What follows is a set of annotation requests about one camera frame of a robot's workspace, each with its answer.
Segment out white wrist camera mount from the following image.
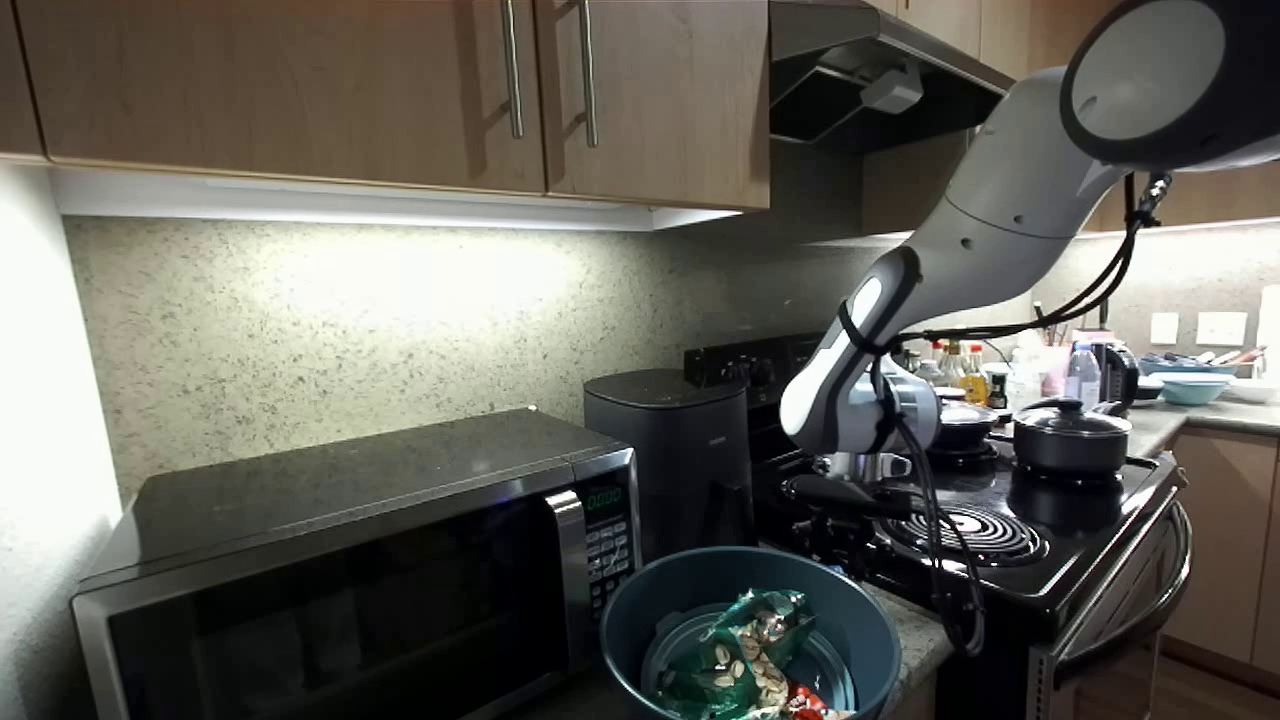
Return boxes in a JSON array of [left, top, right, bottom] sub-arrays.
[[811, 454, 914, 484]]

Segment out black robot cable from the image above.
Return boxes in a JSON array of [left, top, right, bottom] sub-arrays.
[[853, 169, 1176, 658]]

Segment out stainless steel microwave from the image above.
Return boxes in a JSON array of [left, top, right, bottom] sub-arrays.
[[73, 409, 636, 720]]

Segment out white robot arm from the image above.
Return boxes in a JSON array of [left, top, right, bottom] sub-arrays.
[[780, 0, 1280, 457]]

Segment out green snack packet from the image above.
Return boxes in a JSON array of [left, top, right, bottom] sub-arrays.
[[650, 587, 811, 720]]

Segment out blue bowl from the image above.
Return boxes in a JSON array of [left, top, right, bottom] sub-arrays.
[[601, 546, 899, 720]]

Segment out black cooking pot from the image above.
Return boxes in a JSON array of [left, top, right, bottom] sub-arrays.
[[1012, 402, 1126, 478]]

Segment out black air fryer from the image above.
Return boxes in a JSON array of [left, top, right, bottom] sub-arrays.
[[583, 368, 753, 560]]

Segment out range hood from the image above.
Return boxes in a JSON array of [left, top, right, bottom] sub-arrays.
[[766, 0, 1012, 153]]

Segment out wooden upper cabinet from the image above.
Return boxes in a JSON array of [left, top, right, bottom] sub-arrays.
[[4, 0, 770, 212]]

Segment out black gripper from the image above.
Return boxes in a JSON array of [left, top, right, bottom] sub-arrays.
[[780, 478, 943, 578]]

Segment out black stove range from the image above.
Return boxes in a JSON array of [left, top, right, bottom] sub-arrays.
[[684, 336, 1192, 720]]

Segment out orange snack packet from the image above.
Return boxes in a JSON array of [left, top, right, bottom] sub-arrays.
[[784, 684, 834, 720]]

